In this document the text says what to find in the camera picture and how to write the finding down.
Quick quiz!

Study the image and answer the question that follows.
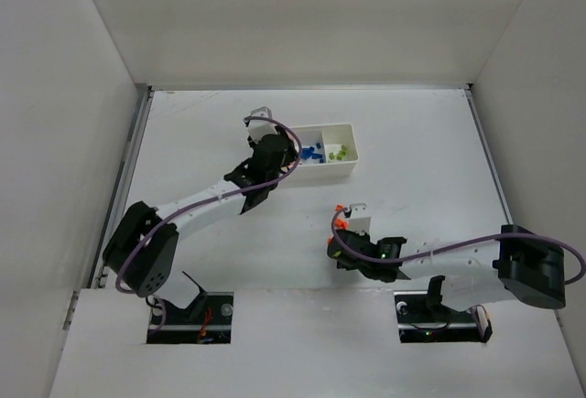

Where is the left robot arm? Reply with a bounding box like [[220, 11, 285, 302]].
[[103, 133, 301, 310]]

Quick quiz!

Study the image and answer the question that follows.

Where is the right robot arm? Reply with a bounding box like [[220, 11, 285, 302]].
[[327, 224, 566, 312]]

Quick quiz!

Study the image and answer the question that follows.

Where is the white three-compartment container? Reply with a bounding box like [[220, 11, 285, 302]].
[[288, 124, 359, 182]]

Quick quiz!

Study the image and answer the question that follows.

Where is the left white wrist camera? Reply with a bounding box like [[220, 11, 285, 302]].
[[244, 106, 277, 143]]

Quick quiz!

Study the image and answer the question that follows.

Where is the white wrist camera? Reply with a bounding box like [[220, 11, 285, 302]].
[[244, 106, 277, 143], [344, 203, 371, 235]]

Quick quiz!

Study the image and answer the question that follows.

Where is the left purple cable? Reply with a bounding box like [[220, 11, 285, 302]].
[[114, 115, 303, 335]]

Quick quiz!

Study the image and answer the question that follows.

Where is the purple cable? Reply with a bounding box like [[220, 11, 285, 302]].
[[331, 208, 586, 285], [114, 115, 303, 335]]

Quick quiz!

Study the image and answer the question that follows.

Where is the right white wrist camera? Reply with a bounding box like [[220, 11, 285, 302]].
[[344, 203, 371, 235]]

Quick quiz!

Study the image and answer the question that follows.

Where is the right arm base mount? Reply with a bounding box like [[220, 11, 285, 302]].
[[394, 276, 493, 344]]

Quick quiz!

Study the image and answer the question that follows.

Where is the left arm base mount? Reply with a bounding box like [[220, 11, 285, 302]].
[[146, 272, 234, 345]]

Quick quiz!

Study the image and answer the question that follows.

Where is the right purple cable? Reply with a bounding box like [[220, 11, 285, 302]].
[[331, 208, 586, 285]]

